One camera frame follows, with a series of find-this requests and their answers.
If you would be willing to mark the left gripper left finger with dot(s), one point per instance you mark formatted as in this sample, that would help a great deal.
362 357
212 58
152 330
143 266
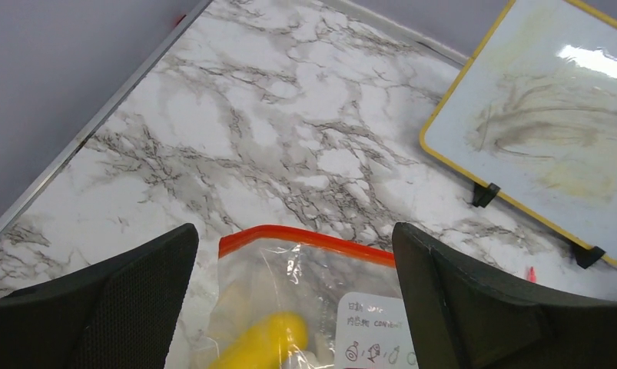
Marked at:
118 313

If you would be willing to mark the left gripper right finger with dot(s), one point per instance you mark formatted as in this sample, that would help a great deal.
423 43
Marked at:
463 313

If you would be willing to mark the clear orange-zip plastic bag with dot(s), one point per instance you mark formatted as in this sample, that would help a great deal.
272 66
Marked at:
348 294

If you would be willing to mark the yellow banana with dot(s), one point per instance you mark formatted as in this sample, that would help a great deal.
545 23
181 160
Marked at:
266 344

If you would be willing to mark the yellow-framed whiteboard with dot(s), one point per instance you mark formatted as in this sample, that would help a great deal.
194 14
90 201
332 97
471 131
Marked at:
532 119

